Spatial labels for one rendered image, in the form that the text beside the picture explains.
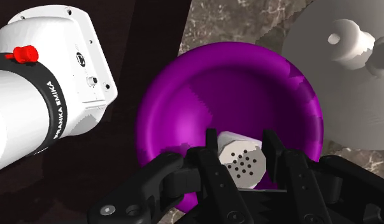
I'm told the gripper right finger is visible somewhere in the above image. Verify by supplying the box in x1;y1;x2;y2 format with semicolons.
261;129;384;224

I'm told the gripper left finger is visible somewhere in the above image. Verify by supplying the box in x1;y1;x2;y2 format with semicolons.
87;128;255;224

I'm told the white salt shaker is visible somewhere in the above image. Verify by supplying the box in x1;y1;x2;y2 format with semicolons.
217;130;267;190

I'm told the grey plate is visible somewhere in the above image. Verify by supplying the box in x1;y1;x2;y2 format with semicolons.
281;0;384;151

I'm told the purple bowl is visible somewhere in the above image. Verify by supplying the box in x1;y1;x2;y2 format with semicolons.
134;41;325;214

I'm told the grey rounded object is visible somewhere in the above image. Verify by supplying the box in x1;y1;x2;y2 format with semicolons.
364;35;384;79

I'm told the white cylinder with hole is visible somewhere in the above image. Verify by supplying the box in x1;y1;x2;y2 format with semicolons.
327;18;376;71

